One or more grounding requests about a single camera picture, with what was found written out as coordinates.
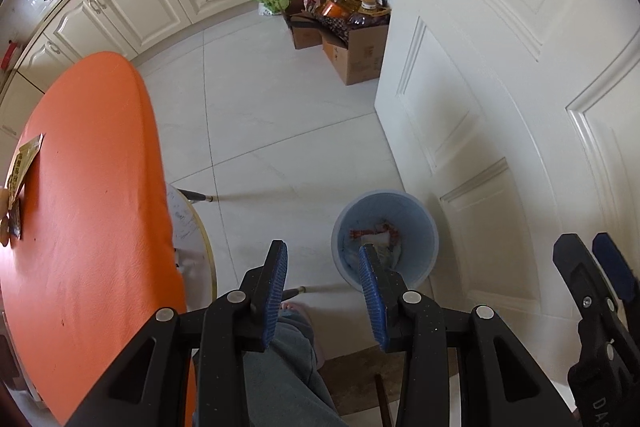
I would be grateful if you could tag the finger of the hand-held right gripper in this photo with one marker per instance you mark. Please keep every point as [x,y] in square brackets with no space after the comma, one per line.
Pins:
[617,269]
[585,277]

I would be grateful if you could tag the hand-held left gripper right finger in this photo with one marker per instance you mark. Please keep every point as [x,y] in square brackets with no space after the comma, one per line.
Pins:
[372,302]

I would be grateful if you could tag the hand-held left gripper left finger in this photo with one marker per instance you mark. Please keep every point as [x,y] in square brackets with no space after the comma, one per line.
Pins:
[277,297]

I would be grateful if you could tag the red white wrapper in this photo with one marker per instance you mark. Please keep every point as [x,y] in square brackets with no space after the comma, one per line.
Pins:
[372,234]

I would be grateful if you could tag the blue trash bin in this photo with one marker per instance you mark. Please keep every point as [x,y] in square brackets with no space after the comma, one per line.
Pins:
[360,217]

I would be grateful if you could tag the dark snack packet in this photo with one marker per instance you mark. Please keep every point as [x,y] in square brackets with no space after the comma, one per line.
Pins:
[14,219]

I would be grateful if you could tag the yellow snack packet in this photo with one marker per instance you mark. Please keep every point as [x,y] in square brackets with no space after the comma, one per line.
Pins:
[25,162]

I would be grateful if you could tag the person's right leg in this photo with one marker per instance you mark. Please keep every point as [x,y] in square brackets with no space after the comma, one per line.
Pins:
[290,377]

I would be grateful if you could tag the brown wooden stool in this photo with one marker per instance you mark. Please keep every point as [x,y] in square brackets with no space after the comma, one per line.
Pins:
[360,382]

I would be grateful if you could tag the white panelled door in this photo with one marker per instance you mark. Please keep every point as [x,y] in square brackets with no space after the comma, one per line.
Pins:
[500,107]

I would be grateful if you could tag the round orange table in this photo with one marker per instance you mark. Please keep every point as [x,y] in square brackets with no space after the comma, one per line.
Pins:
[90,207]

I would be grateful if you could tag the large cardboard box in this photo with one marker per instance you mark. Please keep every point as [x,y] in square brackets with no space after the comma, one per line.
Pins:
[360,57]

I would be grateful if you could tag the small cardboard box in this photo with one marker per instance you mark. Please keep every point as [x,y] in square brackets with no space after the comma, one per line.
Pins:
[305,37]

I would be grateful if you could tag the red container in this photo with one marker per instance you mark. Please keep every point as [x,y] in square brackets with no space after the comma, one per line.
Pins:
[7,56]

